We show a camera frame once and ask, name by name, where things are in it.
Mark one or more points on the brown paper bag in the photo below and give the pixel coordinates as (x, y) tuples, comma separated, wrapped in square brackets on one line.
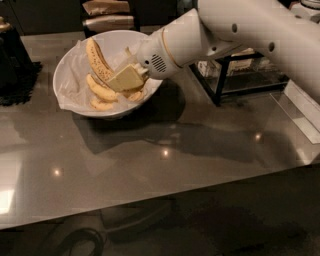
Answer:
[(106, 7)]

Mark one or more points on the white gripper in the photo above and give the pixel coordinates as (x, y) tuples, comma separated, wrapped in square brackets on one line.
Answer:
[(154, 55)]

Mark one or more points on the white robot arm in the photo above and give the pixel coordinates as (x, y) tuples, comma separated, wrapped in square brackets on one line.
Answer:
[(218, 28)]

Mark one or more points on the white bowl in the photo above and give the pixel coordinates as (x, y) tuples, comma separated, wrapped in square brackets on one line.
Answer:
[(113, 41)]

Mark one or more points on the small bottom banana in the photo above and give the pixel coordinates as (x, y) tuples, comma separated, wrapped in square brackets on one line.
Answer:
[(100, 105)]

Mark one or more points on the black wire snack rack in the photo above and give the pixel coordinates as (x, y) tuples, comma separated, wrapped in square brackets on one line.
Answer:
[(247, 72)]

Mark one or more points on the black coffee pot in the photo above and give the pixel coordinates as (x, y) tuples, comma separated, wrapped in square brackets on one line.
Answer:
[(15, 63)]

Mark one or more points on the black woven mat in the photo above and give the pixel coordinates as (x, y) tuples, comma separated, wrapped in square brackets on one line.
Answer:
[(21, 92)]

